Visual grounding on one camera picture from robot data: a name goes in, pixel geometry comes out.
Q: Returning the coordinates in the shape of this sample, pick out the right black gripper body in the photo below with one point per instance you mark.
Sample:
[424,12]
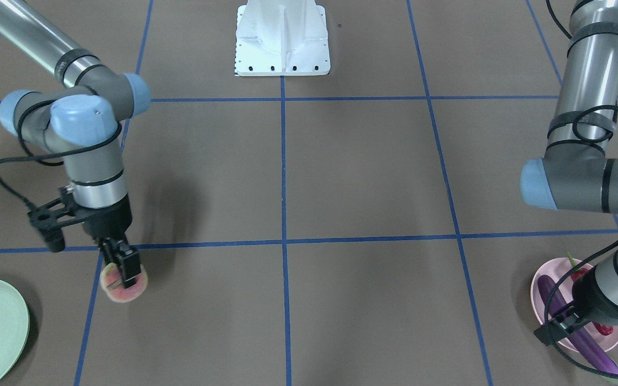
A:
[109,221]

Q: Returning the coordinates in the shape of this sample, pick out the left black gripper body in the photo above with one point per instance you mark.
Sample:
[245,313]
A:
[594,300]

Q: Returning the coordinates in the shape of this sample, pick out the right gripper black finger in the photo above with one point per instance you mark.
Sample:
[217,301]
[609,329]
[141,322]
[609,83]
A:
[122,262]

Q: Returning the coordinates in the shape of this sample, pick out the pink green peach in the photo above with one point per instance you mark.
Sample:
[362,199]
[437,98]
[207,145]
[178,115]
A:
[126,289]

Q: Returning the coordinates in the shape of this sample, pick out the red chili pepper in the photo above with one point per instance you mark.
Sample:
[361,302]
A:
[604,330]

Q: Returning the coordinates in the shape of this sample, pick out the purple eggplant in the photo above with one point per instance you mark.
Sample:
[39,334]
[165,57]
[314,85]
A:
[582,341]

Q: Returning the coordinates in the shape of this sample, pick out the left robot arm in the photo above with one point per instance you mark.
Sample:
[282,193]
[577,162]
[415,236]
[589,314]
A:
[575,173]

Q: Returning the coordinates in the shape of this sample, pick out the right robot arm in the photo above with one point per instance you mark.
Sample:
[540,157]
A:
[78,128]

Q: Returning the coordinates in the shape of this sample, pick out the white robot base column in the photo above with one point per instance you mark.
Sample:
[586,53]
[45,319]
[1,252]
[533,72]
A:
[281,38]

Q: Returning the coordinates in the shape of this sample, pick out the pink plastic plate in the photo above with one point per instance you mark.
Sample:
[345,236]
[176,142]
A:
[555,270]

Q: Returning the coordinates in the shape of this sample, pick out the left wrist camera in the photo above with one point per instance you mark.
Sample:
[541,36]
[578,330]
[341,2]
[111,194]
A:
[560,326]

